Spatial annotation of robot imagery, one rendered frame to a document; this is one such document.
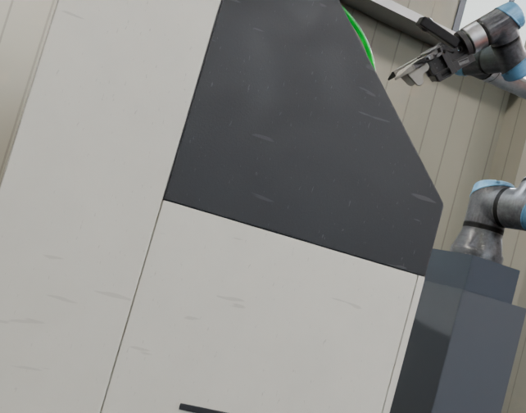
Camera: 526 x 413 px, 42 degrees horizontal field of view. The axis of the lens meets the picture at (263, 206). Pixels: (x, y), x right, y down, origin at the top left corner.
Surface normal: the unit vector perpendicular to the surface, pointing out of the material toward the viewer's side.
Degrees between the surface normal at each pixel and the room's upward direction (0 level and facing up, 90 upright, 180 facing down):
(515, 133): 90
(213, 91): 90
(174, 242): 90
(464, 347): 90
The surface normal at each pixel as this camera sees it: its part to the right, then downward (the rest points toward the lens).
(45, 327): 0.30, 0.02
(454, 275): -0.87, -0.28
